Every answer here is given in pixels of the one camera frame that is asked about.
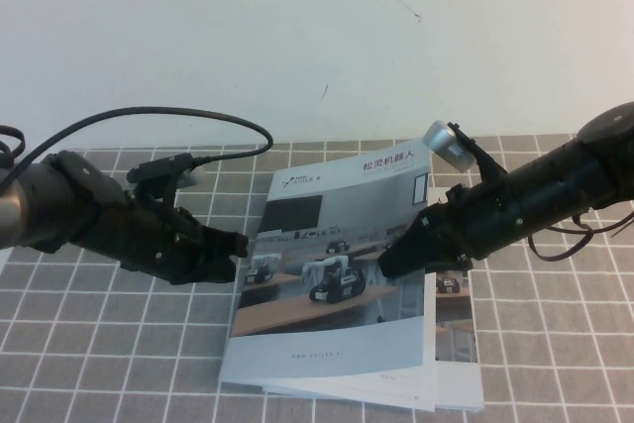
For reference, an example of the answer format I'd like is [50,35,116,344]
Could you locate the black left camera cable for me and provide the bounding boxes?
[0,105,275,196]

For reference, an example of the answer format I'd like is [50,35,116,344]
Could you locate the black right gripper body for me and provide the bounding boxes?
[428,169,534,270]

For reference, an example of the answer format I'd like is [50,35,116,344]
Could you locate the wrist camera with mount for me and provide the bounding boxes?
[422,119,509,186]
[126,152,208,209]

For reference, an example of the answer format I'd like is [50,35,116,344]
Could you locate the thin right wrist cables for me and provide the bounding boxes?
[527,209,634,262]

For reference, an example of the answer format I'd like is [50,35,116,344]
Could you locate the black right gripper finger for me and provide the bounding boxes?
[380,218,445,265]
[380,240,465,279]

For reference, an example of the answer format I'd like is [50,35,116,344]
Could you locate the grey white-grid tablecloth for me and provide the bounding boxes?
[0,133,634,423]

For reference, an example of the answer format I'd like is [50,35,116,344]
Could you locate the dark left arm cable loop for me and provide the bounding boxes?
[0,124,27,166]

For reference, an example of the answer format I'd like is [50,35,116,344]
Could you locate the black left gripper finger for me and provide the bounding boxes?
[197,258,238,284]
[200,227,249,260]

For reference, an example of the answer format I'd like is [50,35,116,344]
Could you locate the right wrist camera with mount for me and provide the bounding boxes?
[422,119,509,186]

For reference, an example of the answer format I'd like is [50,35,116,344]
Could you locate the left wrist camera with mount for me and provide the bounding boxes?
[126,152,208,209]

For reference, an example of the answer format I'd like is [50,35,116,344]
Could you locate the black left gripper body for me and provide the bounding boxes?
[116,192,205,288]

